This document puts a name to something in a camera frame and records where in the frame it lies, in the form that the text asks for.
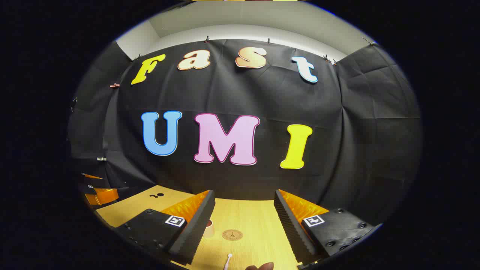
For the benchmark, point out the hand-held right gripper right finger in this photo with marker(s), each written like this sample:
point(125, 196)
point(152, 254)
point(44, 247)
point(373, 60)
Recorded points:
point(290, 225)

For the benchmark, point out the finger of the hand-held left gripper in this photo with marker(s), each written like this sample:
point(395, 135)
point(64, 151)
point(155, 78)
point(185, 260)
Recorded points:
point(89, 180)
point(105, 195)

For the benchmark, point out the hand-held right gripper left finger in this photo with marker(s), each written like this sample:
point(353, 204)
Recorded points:
point(195, 228)

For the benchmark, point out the beige cup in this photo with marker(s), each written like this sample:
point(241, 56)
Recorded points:
point(208, 229)

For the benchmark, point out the round brown coaster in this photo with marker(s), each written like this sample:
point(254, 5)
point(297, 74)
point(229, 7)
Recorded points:
point(232, 235)

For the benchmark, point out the pink toothbrush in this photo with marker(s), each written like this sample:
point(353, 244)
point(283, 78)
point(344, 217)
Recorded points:
point(227, 262)

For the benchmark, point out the wooden desktop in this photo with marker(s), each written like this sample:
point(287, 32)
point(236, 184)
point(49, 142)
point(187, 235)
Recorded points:
point(255, 221)

